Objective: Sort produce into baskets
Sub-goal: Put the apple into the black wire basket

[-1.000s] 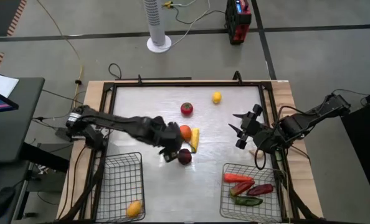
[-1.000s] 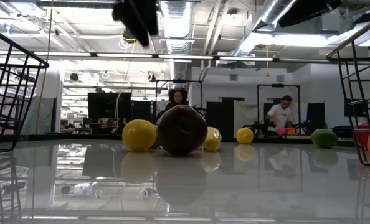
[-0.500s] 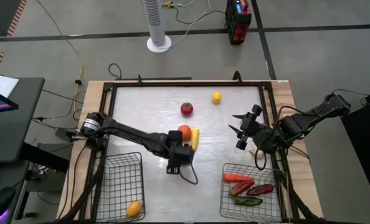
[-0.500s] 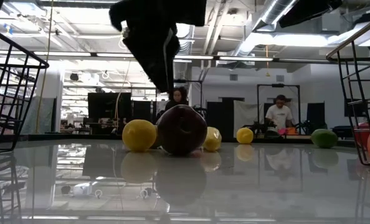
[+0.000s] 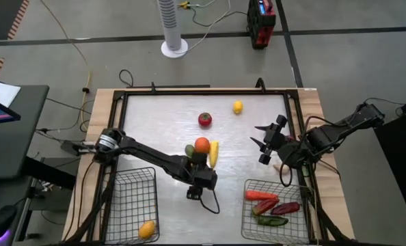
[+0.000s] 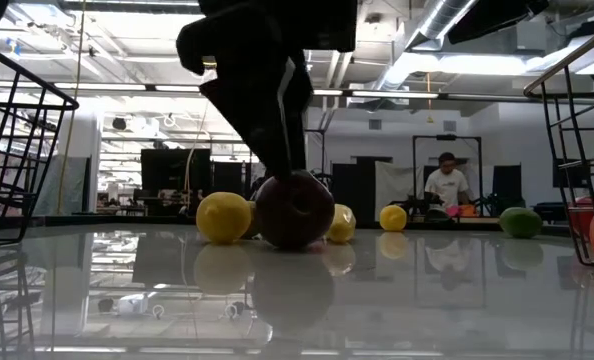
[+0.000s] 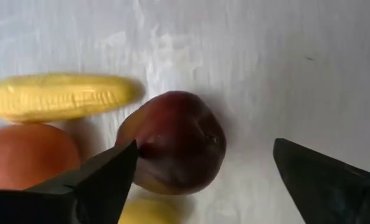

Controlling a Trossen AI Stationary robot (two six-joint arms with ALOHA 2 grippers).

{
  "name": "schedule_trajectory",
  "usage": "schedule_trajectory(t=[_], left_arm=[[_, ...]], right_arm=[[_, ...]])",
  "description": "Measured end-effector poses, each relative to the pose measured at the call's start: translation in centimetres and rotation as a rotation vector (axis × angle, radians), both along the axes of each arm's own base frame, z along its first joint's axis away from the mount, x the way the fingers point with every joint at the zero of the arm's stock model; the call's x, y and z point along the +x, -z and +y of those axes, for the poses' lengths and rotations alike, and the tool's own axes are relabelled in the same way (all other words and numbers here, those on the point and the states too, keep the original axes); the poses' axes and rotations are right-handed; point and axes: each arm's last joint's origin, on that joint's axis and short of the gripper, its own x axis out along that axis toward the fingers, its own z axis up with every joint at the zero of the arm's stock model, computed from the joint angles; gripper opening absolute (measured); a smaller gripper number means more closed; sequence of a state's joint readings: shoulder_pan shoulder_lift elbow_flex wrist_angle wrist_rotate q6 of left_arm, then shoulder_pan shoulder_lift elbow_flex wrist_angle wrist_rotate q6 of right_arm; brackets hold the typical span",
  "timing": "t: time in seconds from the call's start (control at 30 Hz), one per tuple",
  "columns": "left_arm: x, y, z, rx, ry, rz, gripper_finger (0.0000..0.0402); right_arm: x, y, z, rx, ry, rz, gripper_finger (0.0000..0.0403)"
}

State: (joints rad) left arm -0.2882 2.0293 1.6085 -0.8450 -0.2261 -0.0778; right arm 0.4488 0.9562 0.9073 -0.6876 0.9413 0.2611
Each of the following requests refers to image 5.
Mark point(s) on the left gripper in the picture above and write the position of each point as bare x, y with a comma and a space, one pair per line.
203, 177

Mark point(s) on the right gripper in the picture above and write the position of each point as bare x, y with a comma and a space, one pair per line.
276, 140

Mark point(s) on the green lime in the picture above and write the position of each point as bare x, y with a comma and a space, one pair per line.
189, 150

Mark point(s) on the orange fruit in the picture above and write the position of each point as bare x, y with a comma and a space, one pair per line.
202, 145

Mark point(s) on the red tomato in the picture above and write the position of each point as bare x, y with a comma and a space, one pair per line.
205, 119

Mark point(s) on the dark red pepper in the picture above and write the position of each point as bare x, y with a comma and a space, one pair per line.
285, 208

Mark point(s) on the large yellow-orange lemon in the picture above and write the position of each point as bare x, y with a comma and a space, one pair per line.
147, 229

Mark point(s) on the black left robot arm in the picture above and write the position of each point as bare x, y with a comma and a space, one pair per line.
148, 153

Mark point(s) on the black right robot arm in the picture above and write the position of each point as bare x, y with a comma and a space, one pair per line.
329, 135

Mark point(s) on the beige garlic bulb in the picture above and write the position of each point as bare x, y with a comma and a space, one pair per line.
281, 168

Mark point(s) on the small yellow lemon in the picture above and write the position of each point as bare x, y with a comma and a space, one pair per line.
238, 107

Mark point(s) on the black table clamp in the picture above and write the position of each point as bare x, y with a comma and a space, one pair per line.
152, 86
260, 84

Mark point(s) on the red black power station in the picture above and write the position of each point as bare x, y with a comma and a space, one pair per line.
261, 27

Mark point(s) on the black power adapter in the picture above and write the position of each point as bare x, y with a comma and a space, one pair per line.
69, 147

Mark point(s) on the white tower fan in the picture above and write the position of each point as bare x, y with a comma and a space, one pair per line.
171, 24

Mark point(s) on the black cabinet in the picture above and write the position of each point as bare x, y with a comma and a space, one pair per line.
401, 160

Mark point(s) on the black desk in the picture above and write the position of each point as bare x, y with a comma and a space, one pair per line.
15, 136

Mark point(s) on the black computer mouse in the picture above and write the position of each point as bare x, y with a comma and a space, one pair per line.
3, 218

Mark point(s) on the white paper sheet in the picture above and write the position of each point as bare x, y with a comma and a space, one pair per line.
1, 92

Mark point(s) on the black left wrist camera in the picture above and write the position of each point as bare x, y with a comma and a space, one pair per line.
194, 193

